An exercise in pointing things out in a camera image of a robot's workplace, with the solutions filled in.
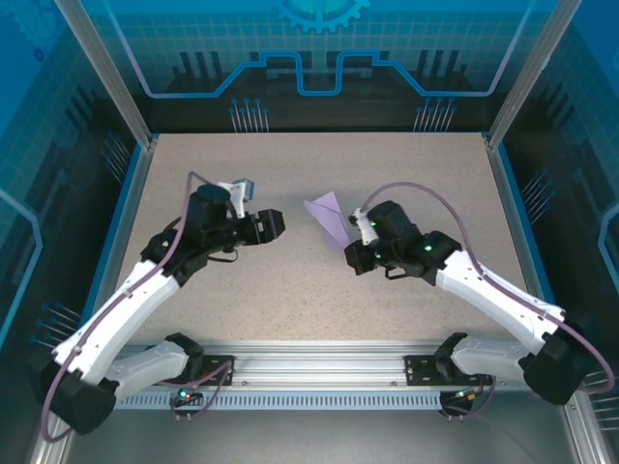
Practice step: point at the purple paper sheet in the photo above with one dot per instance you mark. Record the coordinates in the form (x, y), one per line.
(329, 220)

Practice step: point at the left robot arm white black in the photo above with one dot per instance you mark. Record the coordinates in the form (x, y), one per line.
(121, 314)

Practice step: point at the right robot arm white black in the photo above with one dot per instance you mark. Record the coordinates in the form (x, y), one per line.
(493, 290)

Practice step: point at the blue table edge strip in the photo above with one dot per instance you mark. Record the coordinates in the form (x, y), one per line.
(124, 203)
(518, 203)

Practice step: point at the connector with green light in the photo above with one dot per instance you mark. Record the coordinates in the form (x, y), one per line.
(186, 394)

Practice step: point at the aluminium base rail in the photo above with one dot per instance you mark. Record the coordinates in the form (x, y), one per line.
(314, 362)

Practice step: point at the aluminium frame post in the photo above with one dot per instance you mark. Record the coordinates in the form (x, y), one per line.
(113, 77)
(520, 77)

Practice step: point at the aluminium front frame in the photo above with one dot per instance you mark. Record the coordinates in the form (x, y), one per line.
(591, 437)

